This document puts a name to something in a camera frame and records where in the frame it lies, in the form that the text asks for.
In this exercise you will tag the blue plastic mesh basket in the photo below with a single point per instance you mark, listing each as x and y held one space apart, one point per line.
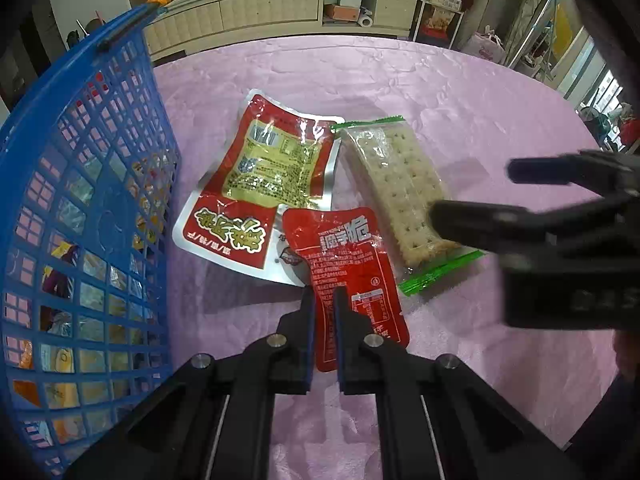
75 65

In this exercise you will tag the green-ended cracker packet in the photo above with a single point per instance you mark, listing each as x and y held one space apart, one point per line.
395 185

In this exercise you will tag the small red snack packet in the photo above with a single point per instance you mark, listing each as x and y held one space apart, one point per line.
345 260

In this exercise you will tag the orange box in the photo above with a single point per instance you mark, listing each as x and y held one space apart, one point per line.
345 12

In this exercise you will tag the pile of oranges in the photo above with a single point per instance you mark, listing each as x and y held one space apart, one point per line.
157 1

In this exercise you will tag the large red yellow snack packet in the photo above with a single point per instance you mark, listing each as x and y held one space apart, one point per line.
260 160

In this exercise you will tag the cream tufted TV cabinet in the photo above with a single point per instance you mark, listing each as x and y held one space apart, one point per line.
240 15

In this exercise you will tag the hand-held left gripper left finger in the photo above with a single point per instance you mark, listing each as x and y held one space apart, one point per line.
309 312

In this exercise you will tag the toilet paper roll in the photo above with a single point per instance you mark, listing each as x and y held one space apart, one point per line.
365 19

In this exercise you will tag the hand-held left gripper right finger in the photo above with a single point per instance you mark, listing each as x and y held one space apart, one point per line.
340 312

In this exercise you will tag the white metal shelf rack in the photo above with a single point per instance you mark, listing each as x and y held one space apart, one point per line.
419 10

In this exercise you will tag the person's right forearm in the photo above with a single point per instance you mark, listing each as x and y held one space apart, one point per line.
607 430

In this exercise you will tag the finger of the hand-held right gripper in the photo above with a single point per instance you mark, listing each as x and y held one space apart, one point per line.
480 222
550 170

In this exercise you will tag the pink shopping bag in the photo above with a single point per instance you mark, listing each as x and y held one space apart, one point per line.
484 47

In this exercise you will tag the arched standing mirror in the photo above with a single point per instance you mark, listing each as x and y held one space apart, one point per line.
567 35

